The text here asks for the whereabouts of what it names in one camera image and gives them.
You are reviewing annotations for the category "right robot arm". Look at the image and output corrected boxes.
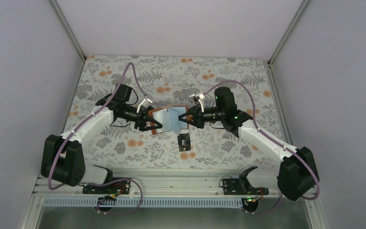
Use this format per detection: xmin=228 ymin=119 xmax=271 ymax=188
xmin=178 ymin=87 xmax=319 ymax=201

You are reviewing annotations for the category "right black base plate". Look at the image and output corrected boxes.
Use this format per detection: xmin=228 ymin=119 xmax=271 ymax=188
xmin=221 ymin=178 xmax=269 ymax=196

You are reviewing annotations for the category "blue slotted cable duct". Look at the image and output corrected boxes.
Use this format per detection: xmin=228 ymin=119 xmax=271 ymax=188
xmin=42 ymin=197 xmax=242 ymax=208

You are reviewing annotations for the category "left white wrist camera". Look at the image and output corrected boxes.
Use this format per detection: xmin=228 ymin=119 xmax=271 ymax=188
xmin=136 ymin=96 xmax=153 ymax=114

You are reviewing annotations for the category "aluminium rail frame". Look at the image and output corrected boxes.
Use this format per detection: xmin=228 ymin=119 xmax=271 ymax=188
xmin=32 ymin=167 xmax=317 ymax=198

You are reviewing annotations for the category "brown leather card holder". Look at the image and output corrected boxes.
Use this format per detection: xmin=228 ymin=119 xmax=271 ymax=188
xmin=148 ymin=106 xmax=189 ymax=135

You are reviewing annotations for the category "floral patterned table mat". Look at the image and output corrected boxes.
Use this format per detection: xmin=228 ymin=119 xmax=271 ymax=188
xmin=65 ymin=55 xmax=282 ymax=169

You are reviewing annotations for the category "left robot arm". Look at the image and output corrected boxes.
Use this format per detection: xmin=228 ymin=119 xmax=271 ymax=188
xmin=41 ymin=84 xmax=163 ymax=190

